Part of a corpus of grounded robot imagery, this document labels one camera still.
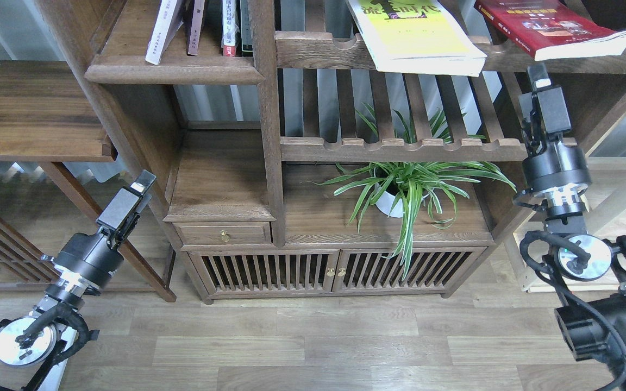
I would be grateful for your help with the dark wooden bookshelf cabinet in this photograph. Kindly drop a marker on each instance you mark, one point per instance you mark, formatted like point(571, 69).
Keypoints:
point(238, 144)

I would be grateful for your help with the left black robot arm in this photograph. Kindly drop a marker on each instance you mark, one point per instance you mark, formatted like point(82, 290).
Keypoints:
point(54, 330)

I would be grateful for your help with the yellow green book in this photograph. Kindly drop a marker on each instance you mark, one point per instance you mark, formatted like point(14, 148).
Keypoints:
point(420, 37)

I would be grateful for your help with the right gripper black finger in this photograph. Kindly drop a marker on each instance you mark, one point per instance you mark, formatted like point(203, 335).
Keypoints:
point(548, 112)

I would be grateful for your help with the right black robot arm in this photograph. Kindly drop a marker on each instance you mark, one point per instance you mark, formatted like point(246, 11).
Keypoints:
point(588, 273)

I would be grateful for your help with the white plant pot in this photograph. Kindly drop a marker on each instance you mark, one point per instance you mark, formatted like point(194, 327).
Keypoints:
point(386, 203)

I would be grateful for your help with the dark slatted wooden rack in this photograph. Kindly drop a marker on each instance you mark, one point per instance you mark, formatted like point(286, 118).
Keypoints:
point(21, 258)

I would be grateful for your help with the red white upright book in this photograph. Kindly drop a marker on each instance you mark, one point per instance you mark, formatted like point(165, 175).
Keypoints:
point(230, 29)

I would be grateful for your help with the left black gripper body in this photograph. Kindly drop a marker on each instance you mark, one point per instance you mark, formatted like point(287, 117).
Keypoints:
point(86, 264)

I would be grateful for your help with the green spider plant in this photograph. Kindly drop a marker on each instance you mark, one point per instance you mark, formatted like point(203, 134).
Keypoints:
point(413, 185)

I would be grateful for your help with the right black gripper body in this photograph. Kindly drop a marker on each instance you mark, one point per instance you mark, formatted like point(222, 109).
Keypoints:
point(554, 171)

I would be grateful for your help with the dark upright book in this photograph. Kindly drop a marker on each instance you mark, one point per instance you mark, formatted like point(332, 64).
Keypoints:
point(246, 32)

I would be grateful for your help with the white and purple book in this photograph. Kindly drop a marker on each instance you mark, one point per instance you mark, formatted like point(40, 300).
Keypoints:
point(169, 19)

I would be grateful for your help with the light wooden shelf unit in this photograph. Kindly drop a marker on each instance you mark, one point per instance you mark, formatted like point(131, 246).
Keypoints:
point(617, 206)

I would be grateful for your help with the dark wooden side table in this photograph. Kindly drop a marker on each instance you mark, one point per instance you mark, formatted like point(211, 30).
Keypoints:
point(45, 118)

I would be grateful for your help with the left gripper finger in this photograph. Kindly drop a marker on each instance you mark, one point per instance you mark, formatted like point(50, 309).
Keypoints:
point(120, 216)

